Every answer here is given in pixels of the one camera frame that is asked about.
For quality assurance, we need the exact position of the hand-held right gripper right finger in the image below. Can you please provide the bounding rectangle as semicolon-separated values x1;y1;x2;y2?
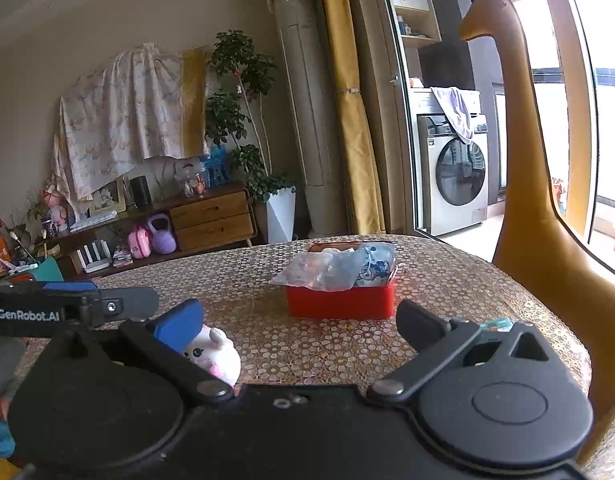
366;300;559;404

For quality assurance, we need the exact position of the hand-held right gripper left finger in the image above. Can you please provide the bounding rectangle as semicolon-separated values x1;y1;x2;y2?
95;299;236;404

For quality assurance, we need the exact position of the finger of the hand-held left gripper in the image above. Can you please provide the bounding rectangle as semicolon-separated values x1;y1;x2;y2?
0;280;99;295
62;287;160;323

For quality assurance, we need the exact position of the white bunny plush toy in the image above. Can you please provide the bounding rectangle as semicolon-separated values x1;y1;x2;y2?
180;324;242;387

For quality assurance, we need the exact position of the blue face mask packet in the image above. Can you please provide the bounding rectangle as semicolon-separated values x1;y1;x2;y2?
355;244;395;288

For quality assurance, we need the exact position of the clear plastic bag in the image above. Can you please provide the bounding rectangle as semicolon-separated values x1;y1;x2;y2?
268;250;361;292

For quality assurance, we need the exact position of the teal orange tissue box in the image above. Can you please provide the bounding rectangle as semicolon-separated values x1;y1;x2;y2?
8;257;63;283

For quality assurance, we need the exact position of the white router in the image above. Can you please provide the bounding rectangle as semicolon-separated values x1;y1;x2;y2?
76;240;112;274

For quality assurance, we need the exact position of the pink toy backpack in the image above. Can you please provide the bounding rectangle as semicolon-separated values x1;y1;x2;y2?
128;225;153;260

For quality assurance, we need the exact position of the white keyboard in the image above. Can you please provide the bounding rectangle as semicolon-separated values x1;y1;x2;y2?
69;210;118;233

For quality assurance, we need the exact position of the patterned tablecloth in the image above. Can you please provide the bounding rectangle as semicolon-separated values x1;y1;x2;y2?
25;234;593;396

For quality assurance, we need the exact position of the purple kettlebell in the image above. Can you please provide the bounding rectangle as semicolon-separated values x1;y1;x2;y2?
146;213;178;255

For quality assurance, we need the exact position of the teal white tissue pack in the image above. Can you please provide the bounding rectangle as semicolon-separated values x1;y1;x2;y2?
477;317;514;333

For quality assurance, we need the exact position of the pink doll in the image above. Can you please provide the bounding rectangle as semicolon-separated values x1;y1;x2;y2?
42;182;71;233

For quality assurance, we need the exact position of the wooden cabinet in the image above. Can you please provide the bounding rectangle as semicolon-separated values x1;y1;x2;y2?
42;185;258;281

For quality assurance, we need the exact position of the silver washing machine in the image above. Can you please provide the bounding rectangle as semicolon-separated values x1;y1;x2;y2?
411;87;489;237

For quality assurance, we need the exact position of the black speaker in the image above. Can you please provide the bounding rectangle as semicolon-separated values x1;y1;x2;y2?
129;175;152;208

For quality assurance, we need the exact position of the toy display box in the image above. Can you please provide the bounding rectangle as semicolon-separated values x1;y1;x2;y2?
174;157;208;198

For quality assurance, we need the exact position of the white planter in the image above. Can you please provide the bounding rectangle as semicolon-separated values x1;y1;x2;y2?
265;187;297;244

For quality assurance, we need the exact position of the blue toy figure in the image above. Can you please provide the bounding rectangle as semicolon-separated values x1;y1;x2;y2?
204;142;228;186

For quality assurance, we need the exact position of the draped floral sheet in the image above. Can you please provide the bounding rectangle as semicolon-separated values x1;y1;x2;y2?
52;42;211;213

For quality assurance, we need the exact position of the yellow curtain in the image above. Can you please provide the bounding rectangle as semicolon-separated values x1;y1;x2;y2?
316;0;385;235
555;0;598;241

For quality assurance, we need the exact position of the purple towel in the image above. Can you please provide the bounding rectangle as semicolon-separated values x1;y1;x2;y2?
431;86;474;145

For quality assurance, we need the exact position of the patterned cushion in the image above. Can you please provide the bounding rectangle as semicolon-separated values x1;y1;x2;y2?
585;395;615;480

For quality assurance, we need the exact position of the standing air conditioner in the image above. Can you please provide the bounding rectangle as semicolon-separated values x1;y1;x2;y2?
268;0;348;238

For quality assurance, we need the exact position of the green potted plant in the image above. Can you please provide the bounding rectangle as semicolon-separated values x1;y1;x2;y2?
205;30;296;203

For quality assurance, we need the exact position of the photo frame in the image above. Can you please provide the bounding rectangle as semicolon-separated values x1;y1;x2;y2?
90;179;127;216

